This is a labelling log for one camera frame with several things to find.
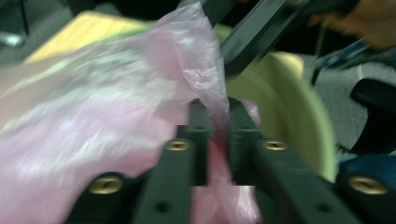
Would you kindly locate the green plastic bin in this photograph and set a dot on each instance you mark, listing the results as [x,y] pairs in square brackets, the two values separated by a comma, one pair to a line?
[286,109]

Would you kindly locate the pink plastic bag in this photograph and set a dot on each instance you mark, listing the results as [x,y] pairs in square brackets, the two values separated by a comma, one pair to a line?
[102,124]

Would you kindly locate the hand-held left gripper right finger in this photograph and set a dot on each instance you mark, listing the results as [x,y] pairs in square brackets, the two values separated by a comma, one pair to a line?
[280,180]

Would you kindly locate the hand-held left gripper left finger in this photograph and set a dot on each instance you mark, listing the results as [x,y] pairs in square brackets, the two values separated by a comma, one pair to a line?
[174,174]

